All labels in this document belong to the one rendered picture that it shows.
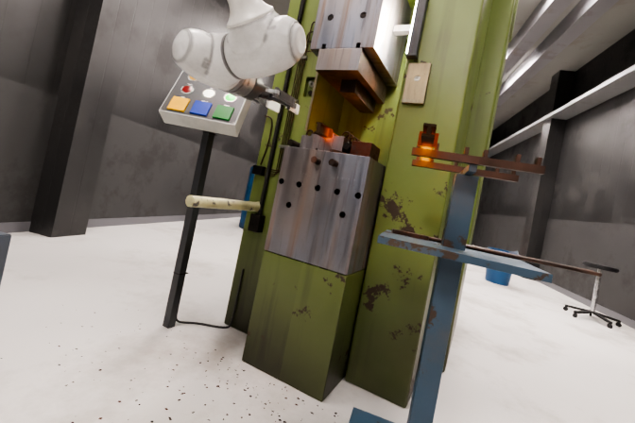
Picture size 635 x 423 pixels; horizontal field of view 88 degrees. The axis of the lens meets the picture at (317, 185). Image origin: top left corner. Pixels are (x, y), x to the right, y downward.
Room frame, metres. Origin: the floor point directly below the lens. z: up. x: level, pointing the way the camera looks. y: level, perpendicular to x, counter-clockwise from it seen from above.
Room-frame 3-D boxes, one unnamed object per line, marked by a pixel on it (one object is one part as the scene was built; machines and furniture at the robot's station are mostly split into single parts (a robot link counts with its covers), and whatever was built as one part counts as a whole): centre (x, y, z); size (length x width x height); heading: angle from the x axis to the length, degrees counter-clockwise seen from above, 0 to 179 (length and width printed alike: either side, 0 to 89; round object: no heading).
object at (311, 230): (1.55, -0.13, 0.69); 0.56 x 0.38 x 0.45; 153
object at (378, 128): (1.83, -0.26, 1.37); 0.41 x 0.10 x 0.91; 63
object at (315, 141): (1.57, -0.07, 0.96); 0.42 x 0.20 x 0.09; 153
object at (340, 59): (1.57, -0.07, 1.32); 0.42 x 0.20 x 0.10; 153
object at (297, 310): (1.55, -0.13, 0.23); 0.56 x 0.38 x 0.47; 153
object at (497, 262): (0.95, -0.42, 0.66); 0.40 x 0.30 x 0.02; 73
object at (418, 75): (1.36, -0.32, 1.27); 0.09 x 0.02 x 0.17; 63
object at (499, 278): (4.73, -2.80, 0.25); 0.43 x 0.40 x 0.51; 75
